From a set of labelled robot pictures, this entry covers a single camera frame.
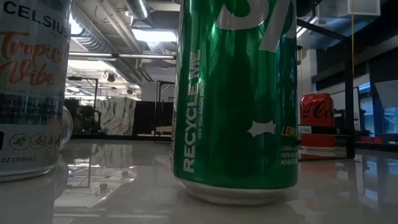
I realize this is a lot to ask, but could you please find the black partition panel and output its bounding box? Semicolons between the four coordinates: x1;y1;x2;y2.
132;101;174;136

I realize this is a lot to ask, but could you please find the silver round ventilation pipe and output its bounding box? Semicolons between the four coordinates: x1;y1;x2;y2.
124;0;150;20

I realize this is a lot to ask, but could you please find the white Celsius can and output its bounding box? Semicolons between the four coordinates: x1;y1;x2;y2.
0;0;72;183

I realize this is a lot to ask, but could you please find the white glossy table sheet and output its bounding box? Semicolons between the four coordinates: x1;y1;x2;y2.
0;138;398;224

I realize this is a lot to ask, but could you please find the long tube light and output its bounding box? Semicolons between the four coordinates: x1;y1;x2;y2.
68;51;177;60

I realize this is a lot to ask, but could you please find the red low object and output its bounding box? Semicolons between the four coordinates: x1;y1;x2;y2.
357;136;384;144

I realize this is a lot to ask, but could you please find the yellow hanging cable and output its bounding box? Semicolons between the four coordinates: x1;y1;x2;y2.
350;0;355;44

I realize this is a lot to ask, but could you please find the grey board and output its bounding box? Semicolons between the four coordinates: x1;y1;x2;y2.
374;80;398;108

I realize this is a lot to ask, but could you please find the red Coca-Cola can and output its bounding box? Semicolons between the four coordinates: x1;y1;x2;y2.
299;92;337;149

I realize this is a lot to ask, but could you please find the wooden shelf black metal frame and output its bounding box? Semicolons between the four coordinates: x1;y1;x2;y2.
154;18;356;160

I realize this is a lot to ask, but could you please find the black metal rack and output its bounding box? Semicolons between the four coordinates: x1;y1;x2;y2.
65;76;100;138

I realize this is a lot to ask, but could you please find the white green patterned curtain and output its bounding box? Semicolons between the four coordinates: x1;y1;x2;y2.
95;96;137;136

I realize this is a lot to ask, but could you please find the bright ceiling light panel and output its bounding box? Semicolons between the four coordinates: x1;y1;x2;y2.
132;28;178;44

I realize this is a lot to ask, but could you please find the white hanging box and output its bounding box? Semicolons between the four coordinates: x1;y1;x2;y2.
337;0;382;17

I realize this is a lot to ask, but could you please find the silver ribbed ventilation duct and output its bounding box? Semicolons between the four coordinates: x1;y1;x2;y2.
70;18;125;54

